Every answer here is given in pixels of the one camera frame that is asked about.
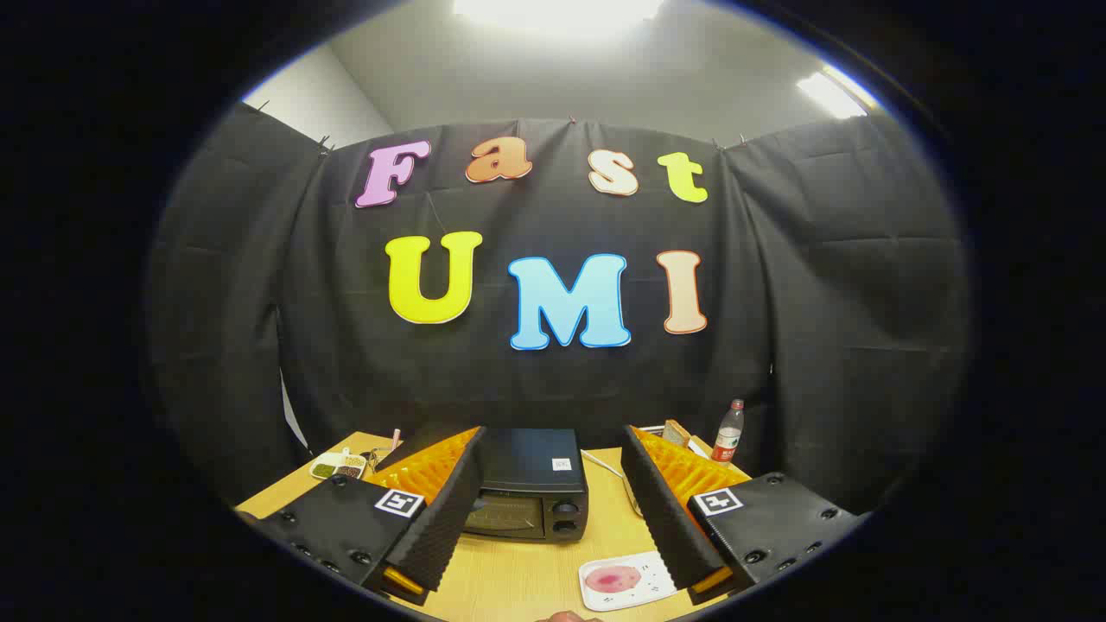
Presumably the white pop-up toaster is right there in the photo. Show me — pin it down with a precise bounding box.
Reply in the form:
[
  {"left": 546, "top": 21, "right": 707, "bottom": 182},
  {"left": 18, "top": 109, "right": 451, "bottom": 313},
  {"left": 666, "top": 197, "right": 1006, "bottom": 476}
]
[{"left": 641, "top": 423, "right": 713, "bottom": 459}]

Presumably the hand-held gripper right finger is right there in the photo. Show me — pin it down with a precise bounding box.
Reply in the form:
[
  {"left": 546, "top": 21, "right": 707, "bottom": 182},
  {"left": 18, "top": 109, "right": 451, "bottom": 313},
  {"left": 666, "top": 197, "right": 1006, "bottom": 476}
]
[{"left": 620, "top": 424, "right": 869, "bottom": 606}]

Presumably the white square plate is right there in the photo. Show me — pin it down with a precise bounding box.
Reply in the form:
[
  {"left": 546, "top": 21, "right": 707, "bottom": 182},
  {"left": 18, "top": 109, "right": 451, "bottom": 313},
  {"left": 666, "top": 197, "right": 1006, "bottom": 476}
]
[{"left": 578, "top": 551, "right": 679, "bottom": 612}]

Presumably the small ceiling light panel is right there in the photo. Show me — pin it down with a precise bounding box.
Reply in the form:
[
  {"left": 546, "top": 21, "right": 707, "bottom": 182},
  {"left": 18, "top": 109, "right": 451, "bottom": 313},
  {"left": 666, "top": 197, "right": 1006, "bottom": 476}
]
[{"left": 795, "top": 65, "right": 878, "bottom": 120}]

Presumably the clear water bottle red label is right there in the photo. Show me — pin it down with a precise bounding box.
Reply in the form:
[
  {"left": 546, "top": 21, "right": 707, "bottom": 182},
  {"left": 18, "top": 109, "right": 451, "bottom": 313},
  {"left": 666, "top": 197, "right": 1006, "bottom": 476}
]
[{"left": 711, "top": 399, "right": 745, "bottom": 464}]

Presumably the black backdrop cloth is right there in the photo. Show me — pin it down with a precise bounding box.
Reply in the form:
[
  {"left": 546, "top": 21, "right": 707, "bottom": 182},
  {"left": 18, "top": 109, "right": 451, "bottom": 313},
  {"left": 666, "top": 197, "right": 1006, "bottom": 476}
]
[{"left": 147, "top": 104, "right": 973, "bottom": 519}]

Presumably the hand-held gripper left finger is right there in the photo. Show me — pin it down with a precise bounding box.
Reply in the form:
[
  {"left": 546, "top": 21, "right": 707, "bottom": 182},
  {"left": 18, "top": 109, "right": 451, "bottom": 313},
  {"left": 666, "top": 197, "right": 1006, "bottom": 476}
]
[{"left": 257, "top": 425, "right": 487, "bottom": 606}]

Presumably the black toaster oven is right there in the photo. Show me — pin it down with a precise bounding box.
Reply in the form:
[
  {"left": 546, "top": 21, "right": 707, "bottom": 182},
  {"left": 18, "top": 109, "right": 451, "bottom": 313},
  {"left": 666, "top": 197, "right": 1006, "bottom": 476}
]
[{"left": 462, "top": 428, "right": 590, "bottom": 543}]

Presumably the pink ham slice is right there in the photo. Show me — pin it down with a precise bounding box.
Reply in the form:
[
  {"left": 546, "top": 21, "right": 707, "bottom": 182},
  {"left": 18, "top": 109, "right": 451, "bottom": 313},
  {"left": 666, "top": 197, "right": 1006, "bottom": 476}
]
[{"left": 585, "top": 565, "right": 642, "bottom": 593}]

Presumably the white power cable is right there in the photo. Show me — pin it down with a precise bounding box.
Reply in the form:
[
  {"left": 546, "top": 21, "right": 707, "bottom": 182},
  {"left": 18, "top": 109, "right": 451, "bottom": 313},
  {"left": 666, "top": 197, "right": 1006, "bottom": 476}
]
[{"left": 581, "top": 449, "right": 645, "bottom": 517}]

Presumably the large ceiling light panel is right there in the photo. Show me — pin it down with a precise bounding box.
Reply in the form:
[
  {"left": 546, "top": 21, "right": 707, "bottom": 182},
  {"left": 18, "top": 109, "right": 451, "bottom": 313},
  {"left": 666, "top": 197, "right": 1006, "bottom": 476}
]
[{"left": 454, "top": 0, "right": 666, "bottom": 35}]

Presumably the white divided dish of beans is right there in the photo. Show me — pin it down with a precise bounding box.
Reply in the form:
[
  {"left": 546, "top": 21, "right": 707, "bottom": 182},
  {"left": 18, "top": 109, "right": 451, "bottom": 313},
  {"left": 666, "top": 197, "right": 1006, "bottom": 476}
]
[{"left": 309, "top": 447, "right": 369, "bottom": 481}]

